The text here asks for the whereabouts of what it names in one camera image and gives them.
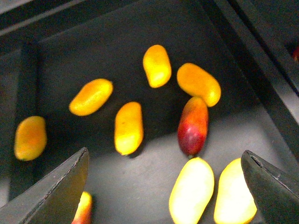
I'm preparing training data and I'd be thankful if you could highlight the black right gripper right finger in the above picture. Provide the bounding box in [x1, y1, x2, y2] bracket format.
[241, 150, 299, 224]

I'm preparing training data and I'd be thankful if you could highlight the red orange mango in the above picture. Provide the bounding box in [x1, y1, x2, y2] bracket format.
[178, 97, 208, 156]

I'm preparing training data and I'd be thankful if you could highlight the pale yellow mango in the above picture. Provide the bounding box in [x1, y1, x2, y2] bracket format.
[169, 157, 214, 224]
[214, 158, 257, 224]

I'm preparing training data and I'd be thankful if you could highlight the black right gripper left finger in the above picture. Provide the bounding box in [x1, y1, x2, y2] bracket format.
[0, 147, 89, 224]

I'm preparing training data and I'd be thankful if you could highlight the black display bin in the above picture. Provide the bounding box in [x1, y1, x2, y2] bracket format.
[0, 0, 299, 224]

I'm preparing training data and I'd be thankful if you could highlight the red yellow mango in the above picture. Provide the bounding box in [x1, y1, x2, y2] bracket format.
[72, 191, 93, 224]

